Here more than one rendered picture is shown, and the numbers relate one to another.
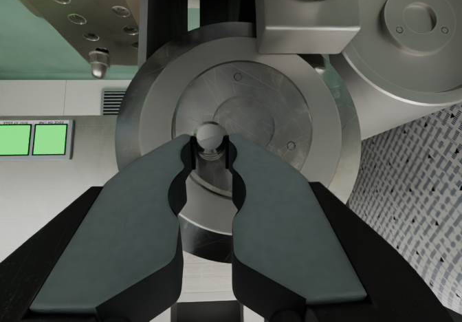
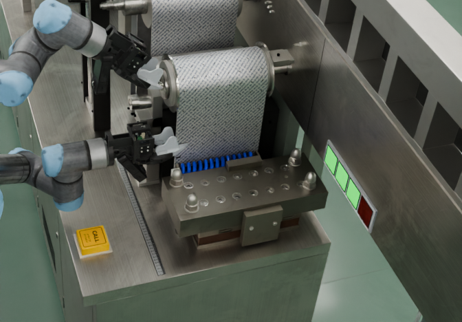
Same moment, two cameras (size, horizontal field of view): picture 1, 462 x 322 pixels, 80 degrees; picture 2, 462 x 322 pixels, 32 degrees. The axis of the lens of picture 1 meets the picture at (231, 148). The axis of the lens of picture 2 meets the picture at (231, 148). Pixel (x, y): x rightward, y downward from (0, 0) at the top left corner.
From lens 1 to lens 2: 1.96 m
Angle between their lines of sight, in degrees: 63
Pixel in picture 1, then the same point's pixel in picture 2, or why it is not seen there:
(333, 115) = not seen: hidden behind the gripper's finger
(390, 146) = (197, 42)
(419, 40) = not seen: hidden behind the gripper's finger
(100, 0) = (248, 179)
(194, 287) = (307, 17)
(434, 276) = (186, 3)
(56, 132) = (328, 160)
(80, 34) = (284, 190)
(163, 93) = (170, 100)
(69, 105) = not seen: outside the picture
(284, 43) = (157, 93)
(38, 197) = (343, 132)
